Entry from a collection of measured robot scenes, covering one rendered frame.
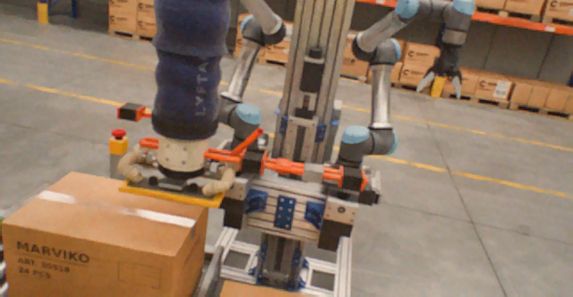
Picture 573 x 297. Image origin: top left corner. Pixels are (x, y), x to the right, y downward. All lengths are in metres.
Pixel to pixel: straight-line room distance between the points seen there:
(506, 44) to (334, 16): 8.44
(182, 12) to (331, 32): 0.84
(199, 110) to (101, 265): 0.64
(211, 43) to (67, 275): 0.95
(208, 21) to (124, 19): 8.38
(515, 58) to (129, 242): 9.48
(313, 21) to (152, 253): 1.16
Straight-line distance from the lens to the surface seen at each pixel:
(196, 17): 1.31
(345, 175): 1.48
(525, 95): 9.22
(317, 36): 1.97
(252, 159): 1.47
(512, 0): 8.82
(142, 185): 1.53
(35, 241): 1.73
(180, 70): 1.36
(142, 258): 1.57
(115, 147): 2.21
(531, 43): 10.40
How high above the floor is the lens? 1.89
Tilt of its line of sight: 21 degrees down
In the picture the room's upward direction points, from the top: 9 degrees clockwise
